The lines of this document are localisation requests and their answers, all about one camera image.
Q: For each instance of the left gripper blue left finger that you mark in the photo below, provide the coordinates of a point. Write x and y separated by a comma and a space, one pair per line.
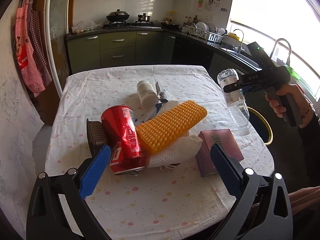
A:
93, 173

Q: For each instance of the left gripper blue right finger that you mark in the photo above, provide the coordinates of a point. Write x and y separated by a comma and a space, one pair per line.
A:
229, 170

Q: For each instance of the clear plastic water bottle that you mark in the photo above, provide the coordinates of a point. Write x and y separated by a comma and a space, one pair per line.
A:
235, 101

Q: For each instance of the red instant noodle cup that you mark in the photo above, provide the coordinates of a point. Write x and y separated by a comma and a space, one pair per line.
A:
140, 83

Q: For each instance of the chrome kitchen faucet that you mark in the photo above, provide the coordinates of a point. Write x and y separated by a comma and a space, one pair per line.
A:
281, 51

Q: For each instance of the black yellow-rimmed trash bin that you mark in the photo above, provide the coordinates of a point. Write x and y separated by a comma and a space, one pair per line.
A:
261, 126

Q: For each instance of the green lower kitchen cabinets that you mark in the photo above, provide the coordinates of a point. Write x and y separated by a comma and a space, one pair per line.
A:
150, 46

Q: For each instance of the person's right hand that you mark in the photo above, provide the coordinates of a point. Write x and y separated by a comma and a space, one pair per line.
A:
305, 109

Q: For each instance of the pink cardboard box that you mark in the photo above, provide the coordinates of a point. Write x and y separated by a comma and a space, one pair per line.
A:
224, 139

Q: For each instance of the brown plastic tray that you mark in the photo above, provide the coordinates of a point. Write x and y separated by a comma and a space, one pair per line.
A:
96, 136

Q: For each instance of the white foam wrap sheet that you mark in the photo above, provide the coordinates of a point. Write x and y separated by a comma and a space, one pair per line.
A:
183, 149

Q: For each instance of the red cola can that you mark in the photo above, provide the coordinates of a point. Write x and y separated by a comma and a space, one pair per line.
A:
126, 153

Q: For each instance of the orange bubble wrap sheet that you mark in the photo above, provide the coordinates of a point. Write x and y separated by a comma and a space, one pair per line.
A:
157, 134

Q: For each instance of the white dish rack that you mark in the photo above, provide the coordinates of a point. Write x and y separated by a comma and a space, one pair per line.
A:
201, 30

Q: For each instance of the white pill bottle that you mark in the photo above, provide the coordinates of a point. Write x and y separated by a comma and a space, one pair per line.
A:
147, 96

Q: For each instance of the crumpled silver wrapper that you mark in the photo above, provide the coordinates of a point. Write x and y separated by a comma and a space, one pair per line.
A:
163, 95

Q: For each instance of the gas stove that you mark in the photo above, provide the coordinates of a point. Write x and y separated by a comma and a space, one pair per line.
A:
130, 25

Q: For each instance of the small black pot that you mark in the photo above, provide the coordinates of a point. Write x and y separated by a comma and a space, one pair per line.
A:
143, 18

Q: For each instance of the dark red checkered apron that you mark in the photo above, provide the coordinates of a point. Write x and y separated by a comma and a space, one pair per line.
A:
33, 24

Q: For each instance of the plastic bag on counter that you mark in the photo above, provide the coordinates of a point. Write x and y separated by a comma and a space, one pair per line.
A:
82, 26

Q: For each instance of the black wok with lid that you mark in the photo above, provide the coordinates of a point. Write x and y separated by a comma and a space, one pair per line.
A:
117, 16

